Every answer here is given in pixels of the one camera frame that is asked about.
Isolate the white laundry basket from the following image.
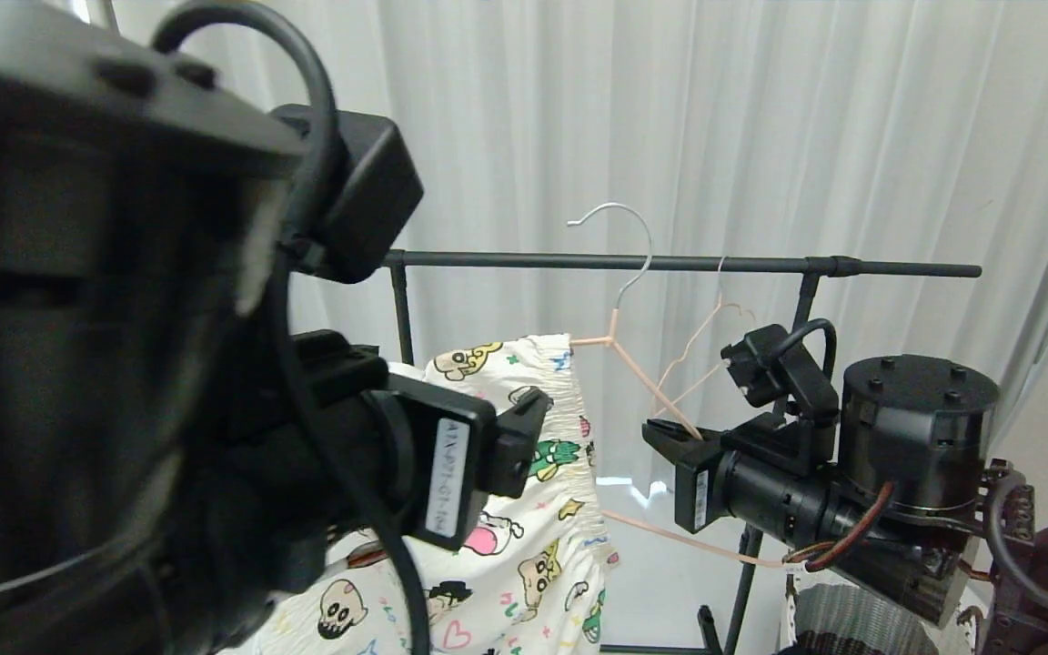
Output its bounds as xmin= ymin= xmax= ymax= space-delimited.
xmin=779 ymin=582 xmax=989 ymax=655

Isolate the black clothes rack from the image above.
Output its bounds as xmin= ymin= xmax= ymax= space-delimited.
xmin=383 ymin=250 xmax=982 ymax=655

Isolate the cream printed garment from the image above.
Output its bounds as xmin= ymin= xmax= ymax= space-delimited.
xmin=224 ymin=332 xmax=620 ymax=655

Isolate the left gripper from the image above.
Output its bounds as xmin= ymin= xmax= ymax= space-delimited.
xmin=287 ymin=329 xmax=499 ymax=553

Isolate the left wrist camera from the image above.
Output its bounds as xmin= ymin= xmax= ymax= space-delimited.
xmin=269 ymin=105 xmax=425 ymax=285

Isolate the pink clothes hanger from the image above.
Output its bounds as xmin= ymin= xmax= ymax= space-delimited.
xmin=651 ymin=257 xmax=757 ymax=419
xmin=567 ymin=202 xmax=807 ymax=571

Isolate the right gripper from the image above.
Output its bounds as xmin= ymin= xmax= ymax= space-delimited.
xmin=674 ymin=435 xmax=852 ymax=547

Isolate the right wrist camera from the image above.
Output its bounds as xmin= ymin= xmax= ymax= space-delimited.
xmin=720 ymin=318 xmax=841 ymax=474

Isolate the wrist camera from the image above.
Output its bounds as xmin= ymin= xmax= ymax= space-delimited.
xmin=269 ymin=105 xmax=425 ymax=285
xmin=720 ymin=318 xmax=841 ymax=474

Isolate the white curtain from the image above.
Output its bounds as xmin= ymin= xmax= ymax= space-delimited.
xmin=60 ymin=0 xmax=1048 ymax=492

